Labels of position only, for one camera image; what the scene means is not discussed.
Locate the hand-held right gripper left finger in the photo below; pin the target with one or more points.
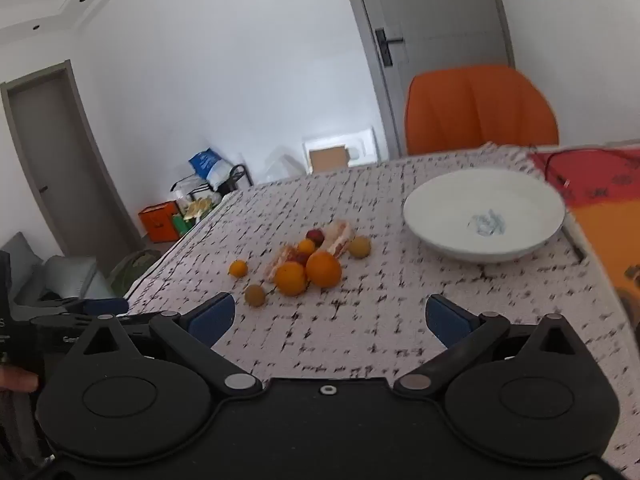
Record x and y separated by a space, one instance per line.
214 319

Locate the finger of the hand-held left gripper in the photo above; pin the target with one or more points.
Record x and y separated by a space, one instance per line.
107 306

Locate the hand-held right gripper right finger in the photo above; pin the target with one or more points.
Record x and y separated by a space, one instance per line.
446 321

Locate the peeled pomelo segment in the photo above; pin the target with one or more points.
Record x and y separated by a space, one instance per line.
278 261
339 236

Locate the large orange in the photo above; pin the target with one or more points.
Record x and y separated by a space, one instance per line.
291 279
324 270

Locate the white ceramic bowl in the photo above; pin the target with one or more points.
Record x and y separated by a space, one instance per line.
520 200

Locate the person's left hand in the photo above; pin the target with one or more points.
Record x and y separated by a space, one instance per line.
17 379

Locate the green backpack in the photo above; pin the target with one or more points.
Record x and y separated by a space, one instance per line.
135 267

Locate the round tan fruit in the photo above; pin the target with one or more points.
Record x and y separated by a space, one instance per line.
359 247
255 295

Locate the small orange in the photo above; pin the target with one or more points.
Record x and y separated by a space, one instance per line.
238 268
306 246

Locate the grey sofa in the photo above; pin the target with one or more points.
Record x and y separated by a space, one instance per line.
60 275

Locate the orange box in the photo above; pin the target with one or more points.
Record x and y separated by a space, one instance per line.
157 222

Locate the green bottle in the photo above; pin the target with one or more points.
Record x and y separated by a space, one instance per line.
180 225

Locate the small red fruit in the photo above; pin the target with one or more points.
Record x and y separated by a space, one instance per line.
302 259
314 235

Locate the yellow items pile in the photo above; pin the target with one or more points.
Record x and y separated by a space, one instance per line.
197 209

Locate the dark grey door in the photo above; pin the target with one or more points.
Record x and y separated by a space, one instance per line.
55 170

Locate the blue and white bag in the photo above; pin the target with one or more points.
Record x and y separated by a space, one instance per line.
206 164

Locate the white black-patterned tablecloth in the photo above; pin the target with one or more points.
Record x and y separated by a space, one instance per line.
350 190

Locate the clear plastic bag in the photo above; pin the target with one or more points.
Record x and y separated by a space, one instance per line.
282 165

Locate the red and orange printed cloth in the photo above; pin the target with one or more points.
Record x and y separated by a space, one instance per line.
605 220

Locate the brown cardboard piece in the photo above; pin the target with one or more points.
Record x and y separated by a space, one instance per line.
327 159

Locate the white foam packaging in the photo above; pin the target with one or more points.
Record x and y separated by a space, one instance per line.
357 142

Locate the orange chair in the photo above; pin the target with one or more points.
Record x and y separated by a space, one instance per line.
480 110

